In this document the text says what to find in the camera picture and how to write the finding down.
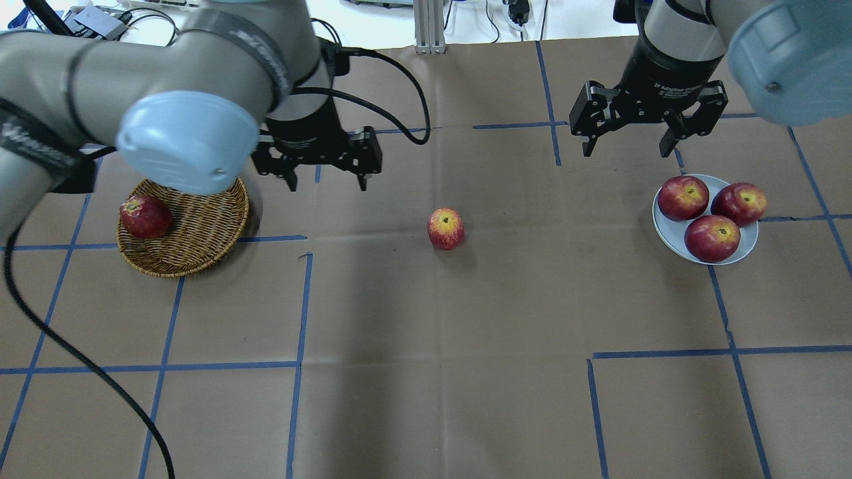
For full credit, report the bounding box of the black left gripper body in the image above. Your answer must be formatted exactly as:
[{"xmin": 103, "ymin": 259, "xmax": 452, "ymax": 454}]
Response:
[{"xmin": 252, "ymin": 87, "xmax": 383, "ymax": 175}]

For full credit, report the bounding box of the grey usb hub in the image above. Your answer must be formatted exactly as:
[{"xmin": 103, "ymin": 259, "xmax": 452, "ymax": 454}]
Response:
[{"xmin": 66, "ymin": 5, "xmax": 128, "ymax": 41}]

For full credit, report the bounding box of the aluminium frame post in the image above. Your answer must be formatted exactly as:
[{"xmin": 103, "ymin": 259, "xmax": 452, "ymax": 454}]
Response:
[{"xmin": 413, "ymin": 0, "xmax": 448, "ymax": 55}]

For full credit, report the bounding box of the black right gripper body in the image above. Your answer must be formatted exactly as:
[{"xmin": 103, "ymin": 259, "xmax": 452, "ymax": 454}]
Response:
[{"xmin": 576, "ymin": 37, "xmax": 728, "ymax": 130}]

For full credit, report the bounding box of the red yellow apple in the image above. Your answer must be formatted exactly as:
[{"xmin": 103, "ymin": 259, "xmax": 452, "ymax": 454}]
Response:
[{"xmin": 428, "ymin": 208, "xmax": 466, "ymax": 249}]

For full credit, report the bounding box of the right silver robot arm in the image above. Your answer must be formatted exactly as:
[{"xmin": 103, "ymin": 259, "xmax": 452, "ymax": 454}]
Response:
[{"xmin": 569, "ymin": 1, "xmax": 851, "ymax": 157}]

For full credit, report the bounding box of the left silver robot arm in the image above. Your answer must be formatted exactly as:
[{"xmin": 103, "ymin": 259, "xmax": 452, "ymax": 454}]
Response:
[{"xmin": 2, "ymin": 1, "xmax": 381, "ymax": 240}]

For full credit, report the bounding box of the dark red apple in basket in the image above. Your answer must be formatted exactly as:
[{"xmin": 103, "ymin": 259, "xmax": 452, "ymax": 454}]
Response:
[{"xmin": 120, "ymin": 195, "xmax": 174, "ymax": 239}]

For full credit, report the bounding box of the red apple on plate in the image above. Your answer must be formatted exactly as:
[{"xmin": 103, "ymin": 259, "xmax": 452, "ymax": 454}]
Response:
[
  {"xmin": 686, "ymin": 215, "xmax": 740, "ymax": 263},
  {"xmin": 711, "ymin": 182, "xmax": 769, "ymax": 228},
  {"xmin": 656, "ymin": 175, "xmax": 711, "ymax": 222}
]

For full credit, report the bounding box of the round wicker basket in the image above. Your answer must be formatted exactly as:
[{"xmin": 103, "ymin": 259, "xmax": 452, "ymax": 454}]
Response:
[{"xmin": 116, "ymin": 177, "xmax": 250, "ymax": 277}]

